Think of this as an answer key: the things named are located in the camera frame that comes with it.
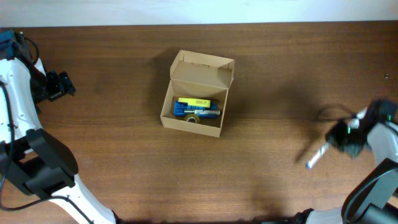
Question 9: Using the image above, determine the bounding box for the black cap whiteboard marker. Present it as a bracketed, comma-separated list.
[183, 109, 221, 116]

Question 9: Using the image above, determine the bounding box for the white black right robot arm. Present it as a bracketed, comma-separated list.
[288, 99, 397, 224]

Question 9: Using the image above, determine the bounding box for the yellow adhesive tape roll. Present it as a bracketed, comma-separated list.
[183, 114, 200, 124]

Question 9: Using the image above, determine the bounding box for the blue plastic tape dispenser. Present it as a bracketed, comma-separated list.
[173, 101, 217, 117]

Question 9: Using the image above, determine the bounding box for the brown cardboard box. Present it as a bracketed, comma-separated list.
[160, 50, 235, 138]

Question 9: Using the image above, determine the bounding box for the blue cap whiteboard marker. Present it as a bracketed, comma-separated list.
[305, 142, 331, 169]

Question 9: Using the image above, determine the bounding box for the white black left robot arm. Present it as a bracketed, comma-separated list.
[1, 30, 121, 224]

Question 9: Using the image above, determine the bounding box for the yellow highlighter black cap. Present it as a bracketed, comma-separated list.
[178, 98, 211, 108]

